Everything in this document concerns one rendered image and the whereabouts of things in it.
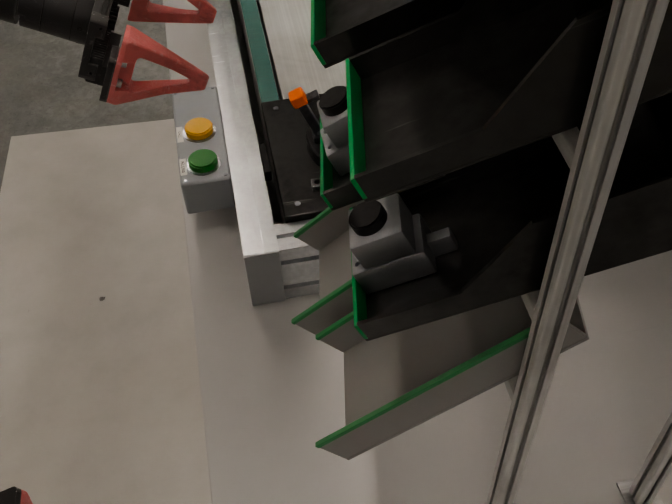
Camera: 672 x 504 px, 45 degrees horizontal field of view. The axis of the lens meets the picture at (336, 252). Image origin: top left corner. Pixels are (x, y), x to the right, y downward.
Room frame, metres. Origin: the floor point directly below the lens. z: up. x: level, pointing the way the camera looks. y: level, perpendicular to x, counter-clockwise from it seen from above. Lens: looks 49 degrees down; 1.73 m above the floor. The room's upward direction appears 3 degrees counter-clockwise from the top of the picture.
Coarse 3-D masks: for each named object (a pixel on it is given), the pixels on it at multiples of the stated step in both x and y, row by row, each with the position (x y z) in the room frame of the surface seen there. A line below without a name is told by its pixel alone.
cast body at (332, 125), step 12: (324, 96) 0.60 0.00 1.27; (336, 96) 0.59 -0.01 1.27; (324, 108) 0.58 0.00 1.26; (336, 108) 0.58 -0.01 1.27; (324, 120) 0.58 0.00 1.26; (336, 120) 0.57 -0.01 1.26; (324, 132) 0.60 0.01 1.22; (336, 132) 0.57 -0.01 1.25; (324, 144) 0.58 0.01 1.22; (336, 144) 0.57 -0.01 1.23; (348, 144) 0.57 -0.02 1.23; (336, 156) 0.56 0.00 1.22; (348, 156) 0.57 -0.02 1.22; (336, 168) 0.56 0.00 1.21; (348, 168) 0.57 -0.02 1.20
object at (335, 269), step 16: (320, 224) 0.65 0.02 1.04; (336, 224) 0.65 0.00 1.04; (304, 240) 0.65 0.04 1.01; (320, 240) 0.65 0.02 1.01; (336, 240) 0.65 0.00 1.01; (320, 256) 0.64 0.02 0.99; (336, 256) 0.62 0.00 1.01; (320, 272) 0.62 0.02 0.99; (336, 272) 0.60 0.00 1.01; (320, 288) 0.59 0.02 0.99; (336, 288) 0.58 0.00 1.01; (320, 304) 0.52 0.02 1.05; (336, 304) 0.52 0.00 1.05; (352, 304) 0.52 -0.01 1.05; (304, 320) 0.52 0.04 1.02; (320, 320) 0.52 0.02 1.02; (336, 320) 0.52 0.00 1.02
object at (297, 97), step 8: (296, 88) 0.86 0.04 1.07; (296, 96) 0.85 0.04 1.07; (304, 96) 0.85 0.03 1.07; (312, 96) 0.85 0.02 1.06; (296, 104) 0.84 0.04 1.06; (304, 104) 0.85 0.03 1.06; (304, 112) 0.85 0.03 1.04; (312, 112) 0.86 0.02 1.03; (312, 120) 0.85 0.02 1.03; (312, 128) 0.85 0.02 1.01
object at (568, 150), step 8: (576, 128) 0.39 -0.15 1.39; (552, 136) 0.40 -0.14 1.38; (560, 136) 0.39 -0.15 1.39; (568, 136) 0.38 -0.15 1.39; (576, 136) 0.38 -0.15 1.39; (560, 144) 0.39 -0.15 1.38; (568, 144) 0.38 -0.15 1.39; (576, 144) 0.38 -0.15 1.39; (568, 152) 0.38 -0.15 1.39; (568, 160) 0.37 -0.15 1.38; (528, 296) 0.38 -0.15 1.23; (536, 296) 0.38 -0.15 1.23; (528, 304) 0.38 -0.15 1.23; (528, 312) 0.38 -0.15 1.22
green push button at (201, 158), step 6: (198, 150) 0.86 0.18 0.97; (204, 150) 0.86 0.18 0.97; (210, 150) 0.86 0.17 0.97; (192, 156) 0.85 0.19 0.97; (198, 156) 0.85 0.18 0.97; (204, 156) 0.85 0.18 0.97; (210, 156) 0.85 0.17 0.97; (216, 156) 0.85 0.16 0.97; (192, 162) 0.84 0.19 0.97; (198, 162) 0.84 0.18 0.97; (204, 162) 0.84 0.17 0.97; (210, 162) 0.84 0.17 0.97; (216, 162) 0.84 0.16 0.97; (192, 168) 0.83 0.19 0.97; (198, 168) 0.83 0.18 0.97; (204, 168) 0.83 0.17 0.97; (210, 168) 0.83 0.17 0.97
